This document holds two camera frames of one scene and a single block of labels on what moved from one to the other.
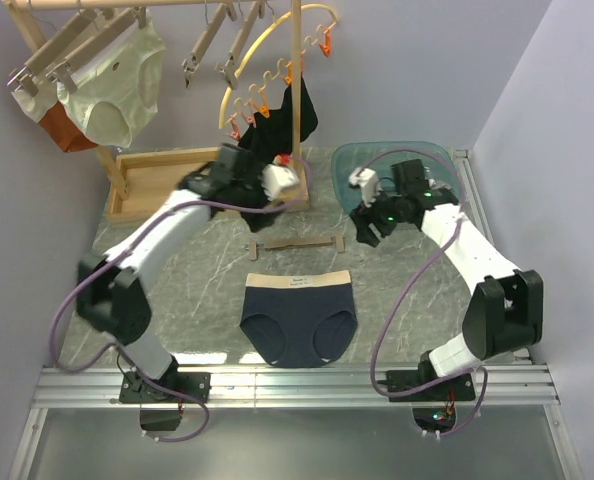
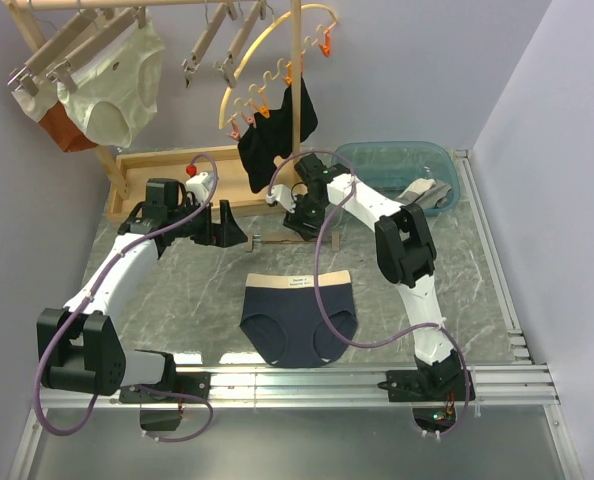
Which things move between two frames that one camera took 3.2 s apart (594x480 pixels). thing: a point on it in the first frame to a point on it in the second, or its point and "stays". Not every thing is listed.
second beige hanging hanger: x=229 y=67 stays
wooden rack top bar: x=29 y=5 stays
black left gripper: x=254 y=176 to x=225 y=234
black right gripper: x=362 y=218 to x=296 y=222
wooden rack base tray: x=149 y=177 stays
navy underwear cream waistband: x=299 y=320 stays
